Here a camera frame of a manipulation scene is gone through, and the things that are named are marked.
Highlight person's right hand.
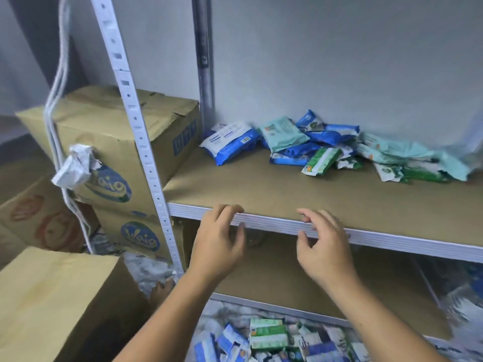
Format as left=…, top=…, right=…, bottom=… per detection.
left=294, top=207, right=359, bottom=291

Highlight person's left hand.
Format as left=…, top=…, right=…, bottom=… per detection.
left=187, top=203, right=248, bottom=284

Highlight grey metal shelf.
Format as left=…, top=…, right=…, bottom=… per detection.
left=89, top=0, right=483, bottom=351

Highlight person's left forearm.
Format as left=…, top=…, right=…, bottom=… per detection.
left=113, top=271, right=227, bottom=362

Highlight person's right forearm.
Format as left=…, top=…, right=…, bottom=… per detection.
left=328, top=275, right=450, bottom=362

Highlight cardboard box blue print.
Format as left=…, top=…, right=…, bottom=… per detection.
left=91, top=207, right=186, bottom=261
left=17, top=85, right=201, bottom=219

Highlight water bottles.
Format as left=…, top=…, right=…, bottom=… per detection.
left=419, top=260, right=483, bottom=351

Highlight plain cardboard box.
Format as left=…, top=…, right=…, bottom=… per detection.
left=0, top=246, right=148, bottom=362

